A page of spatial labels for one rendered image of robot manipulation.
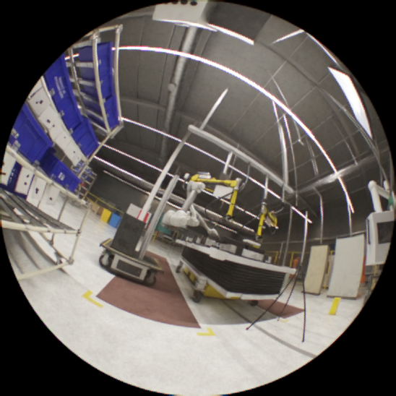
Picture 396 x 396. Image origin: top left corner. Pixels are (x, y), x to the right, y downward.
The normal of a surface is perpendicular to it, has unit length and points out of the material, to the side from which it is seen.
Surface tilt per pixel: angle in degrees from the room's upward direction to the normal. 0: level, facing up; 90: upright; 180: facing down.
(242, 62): 175
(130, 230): 90
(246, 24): 180
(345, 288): 90
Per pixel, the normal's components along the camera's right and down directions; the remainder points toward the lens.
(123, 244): 0.46, -0.18
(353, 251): -0.89, -0.42
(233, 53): -0.27, 0.90
